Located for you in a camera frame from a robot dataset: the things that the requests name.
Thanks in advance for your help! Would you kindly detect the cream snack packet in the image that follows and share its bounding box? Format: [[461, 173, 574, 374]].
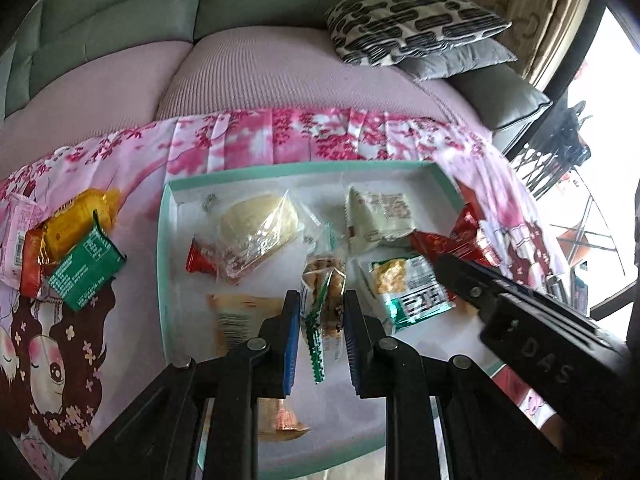
[[345, 185, 418, 256]]

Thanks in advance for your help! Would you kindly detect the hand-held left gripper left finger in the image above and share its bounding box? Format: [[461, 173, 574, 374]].
[[62, 290, 301, 480]]

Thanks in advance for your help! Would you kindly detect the pink sofa cover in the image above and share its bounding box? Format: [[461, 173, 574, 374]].
[[0, 25, 493, 171]]

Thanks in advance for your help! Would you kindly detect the dark green snack packet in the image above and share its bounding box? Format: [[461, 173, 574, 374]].
[[46, 212, 127, 313]]

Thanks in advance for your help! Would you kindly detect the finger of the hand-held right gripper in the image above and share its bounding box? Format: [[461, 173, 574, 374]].
[[432, 252, 501, 322], [465, 259, 547, 302]]

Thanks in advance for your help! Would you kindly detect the black and white patterned pillow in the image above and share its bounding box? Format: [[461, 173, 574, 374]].
[[326, 0, 513, 67]]

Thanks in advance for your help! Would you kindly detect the clear peanut snack packet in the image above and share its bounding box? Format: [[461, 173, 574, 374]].
[[299, 222, 351, 385]]

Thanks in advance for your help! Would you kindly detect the beige snack packet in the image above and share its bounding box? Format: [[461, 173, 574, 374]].
[[207, 292, 286, 356]]

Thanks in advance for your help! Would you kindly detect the small red candy packet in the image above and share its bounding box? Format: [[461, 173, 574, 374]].
[[186, 237, 221, 276]]

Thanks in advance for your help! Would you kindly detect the pink printed blanket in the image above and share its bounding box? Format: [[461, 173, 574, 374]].
[[0, 105, 571, 480]]

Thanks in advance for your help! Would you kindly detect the yellow orange snack packet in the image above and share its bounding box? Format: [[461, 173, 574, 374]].
[[40, 187, 123, 266]]

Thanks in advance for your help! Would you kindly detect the light pink snack packet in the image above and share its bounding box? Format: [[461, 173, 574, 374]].
[[0, 192, 46, 288]]

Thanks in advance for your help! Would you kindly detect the teal rimmed white tray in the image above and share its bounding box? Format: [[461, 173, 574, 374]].
[[157, 160, 506, 476]]

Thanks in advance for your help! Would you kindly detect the orange red snack packet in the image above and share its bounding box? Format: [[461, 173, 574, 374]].
[[20, 230, 51, 298]]

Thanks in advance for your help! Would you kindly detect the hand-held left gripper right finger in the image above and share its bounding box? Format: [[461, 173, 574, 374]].
[[344, 290, 583, 480]]

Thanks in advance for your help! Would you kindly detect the round bread in clear packet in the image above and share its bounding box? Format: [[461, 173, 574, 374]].
[[195, 191, 321, 286]]

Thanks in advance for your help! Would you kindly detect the pink orange snack packet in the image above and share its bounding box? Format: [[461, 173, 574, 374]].
[[260, 395, 311, 443]]

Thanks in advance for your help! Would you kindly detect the grey pillow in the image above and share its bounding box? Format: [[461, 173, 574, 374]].
[[397, 37, 518, 82]]

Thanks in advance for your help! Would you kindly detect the beige patterned curtain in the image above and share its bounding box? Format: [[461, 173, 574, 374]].
[[430, 0, 596, 86]]

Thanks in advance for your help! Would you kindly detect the large red snack packet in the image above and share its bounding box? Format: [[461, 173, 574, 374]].
[[410, 205, 503, 266]]

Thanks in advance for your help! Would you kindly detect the grey green sofa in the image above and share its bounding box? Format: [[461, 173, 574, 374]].
[[0, 0, 553, 131]]

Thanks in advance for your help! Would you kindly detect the green and white snack packet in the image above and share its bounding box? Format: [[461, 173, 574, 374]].
[[357, 254, 458, 336]]

